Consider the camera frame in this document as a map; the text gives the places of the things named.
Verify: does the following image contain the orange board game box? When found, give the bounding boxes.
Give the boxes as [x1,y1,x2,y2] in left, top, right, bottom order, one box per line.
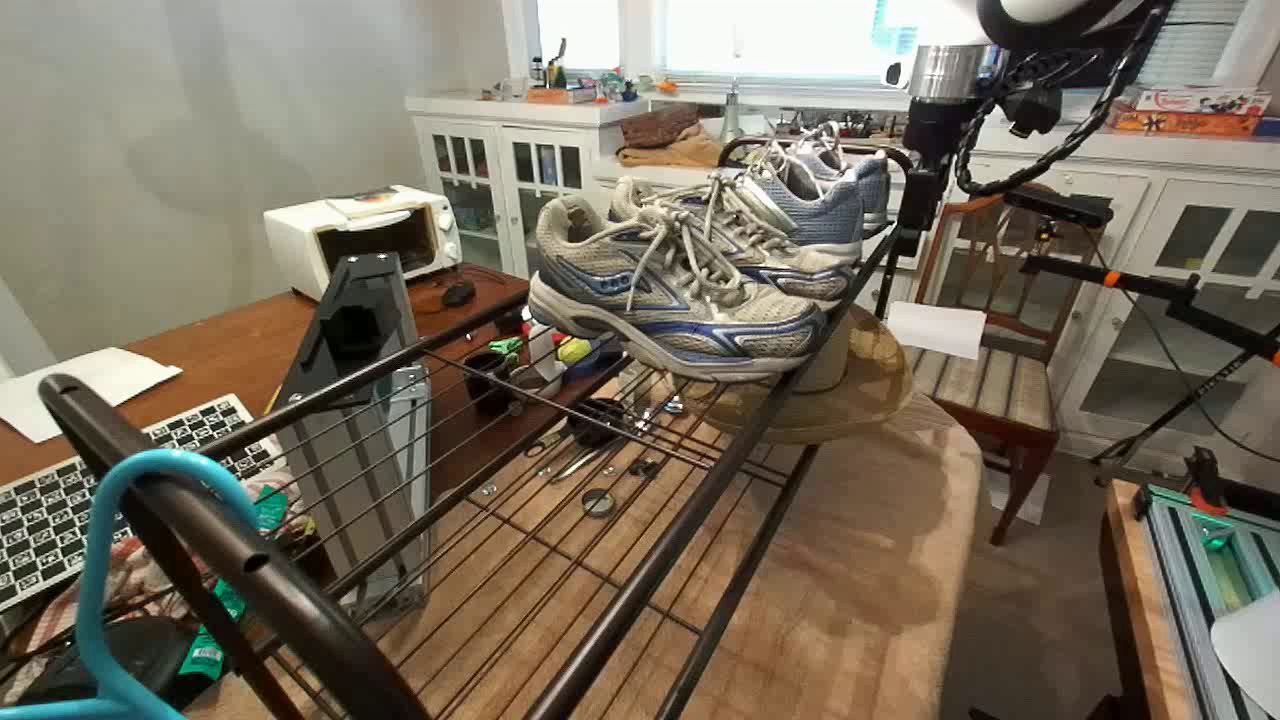
[1105,86,1274,139]

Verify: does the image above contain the computer keyboard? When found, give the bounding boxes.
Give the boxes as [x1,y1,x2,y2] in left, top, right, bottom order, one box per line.
[0,391,293,615]

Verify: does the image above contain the black cup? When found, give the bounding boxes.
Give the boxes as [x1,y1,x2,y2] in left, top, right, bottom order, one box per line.
[459,348,521,420]

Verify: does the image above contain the black bar stereo camera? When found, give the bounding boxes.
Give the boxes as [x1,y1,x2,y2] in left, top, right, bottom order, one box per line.
[1001,184,1120,231]

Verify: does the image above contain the black orange clamp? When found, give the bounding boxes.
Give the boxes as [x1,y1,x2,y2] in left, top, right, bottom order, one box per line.
[1133,445,1280,526]

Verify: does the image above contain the straw hat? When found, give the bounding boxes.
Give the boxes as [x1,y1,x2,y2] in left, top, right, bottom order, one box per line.
[703,305,917,453]

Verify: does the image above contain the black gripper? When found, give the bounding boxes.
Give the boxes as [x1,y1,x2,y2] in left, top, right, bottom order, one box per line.
[893,43,992,259]

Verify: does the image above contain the dark wooden table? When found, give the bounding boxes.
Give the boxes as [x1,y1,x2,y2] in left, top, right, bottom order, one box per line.
[0,259,537,492]

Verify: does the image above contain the black camera stand pole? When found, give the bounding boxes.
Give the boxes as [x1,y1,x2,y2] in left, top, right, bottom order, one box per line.
[1016,253,1280,474]

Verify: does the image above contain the wide white sideboard cabinet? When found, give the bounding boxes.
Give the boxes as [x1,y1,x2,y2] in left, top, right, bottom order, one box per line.
[931,116,1280,463]

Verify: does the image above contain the white glass door cabinet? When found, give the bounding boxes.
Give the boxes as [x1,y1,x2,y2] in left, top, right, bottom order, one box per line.
[403,94,646,277]

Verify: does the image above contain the wooden chair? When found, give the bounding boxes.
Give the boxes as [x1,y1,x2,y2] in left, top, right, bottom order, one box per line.
[914,176,1120,554]

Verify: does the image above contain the white paper sheet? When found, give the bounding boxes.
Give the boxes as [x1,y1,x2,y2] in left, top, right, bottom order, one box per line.
[0,346,188,450]

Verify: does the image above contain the wooden robot cart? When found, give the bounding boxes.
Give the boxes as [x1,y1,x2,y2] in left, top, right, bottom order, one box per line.
[1093,478,1205,720]

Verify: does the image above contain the blue plastic clothes hanger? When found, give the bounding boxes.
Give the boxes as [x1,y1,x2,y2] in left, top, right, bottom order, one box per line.
[0,445,293,720]

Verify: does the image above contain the grey triangular stand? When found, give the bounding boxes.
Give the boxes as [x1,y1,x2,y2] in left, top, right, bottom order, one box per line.
[274,253,437,624]

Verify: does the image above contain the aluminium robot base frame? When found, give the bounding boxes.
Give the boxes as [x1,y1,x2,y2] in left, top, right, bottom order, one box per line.
[1136,481,1280,720]

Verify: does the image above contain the brown bag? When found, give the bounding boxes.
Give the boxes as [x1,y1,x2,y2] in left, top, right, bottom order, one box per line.
[618,106,711,174]

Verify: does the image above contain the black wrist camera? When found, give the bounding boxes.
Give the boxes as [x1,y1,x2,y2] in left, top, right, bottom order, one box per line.
[1001,56,1072,139]

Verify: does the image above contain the black metal shoe rack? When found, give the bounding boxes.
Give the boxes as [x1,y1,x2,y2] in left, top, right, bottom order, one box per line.
[0,137,925,720]

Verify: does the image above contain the beige ribbed table cloth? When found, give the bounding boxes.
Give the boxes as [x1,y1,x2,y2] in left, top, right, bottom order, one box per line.
[185,385,992,720]

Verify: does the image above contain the white folded paper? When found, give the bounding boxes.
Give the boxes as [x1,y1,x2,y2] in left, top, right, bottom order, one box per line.
[885,298,992,364]

